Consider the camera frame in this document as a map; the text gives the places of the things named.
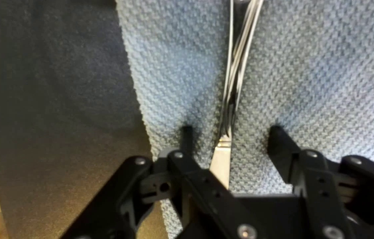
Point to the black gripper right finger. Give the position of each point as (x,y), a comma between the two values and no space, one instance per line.
(334,194)

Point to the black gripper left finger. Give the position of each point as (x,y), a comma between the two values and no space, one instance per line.
(192,190)

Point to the steel table knife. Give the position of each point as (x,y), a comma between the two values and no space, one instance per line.
(222,155)

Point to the blue waffle-weave towel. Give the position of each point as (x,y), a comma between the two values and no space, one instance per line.
(328,67)

